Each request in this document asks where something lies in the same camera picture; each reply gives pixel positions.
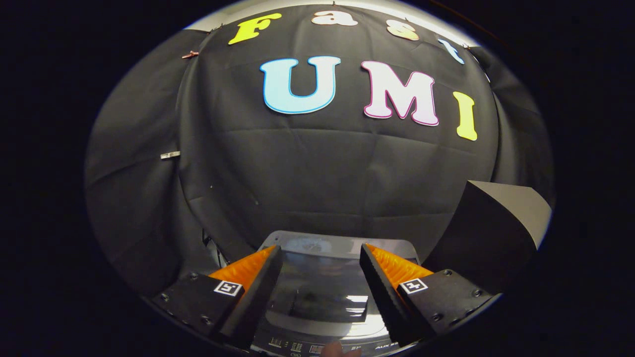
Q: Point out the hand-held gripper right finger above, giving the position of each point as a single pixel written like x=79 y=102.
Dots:
x=384 y=297

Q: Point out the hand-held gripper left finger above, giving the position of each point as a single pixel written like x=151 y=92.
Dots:
x=255 y=302

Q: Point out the grey washing machine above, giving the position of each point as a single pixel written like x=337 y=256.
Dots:
x=322 y=292

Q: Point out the black backdrop cloth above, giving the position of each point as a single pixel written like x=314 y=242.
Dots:
x=322 y=168

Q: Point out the small silver clip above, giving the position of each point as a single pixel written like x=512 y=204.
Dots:
x=170 y=155

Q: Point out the small red clip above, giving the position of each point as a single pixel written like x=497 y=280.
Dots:
x=190 y=54

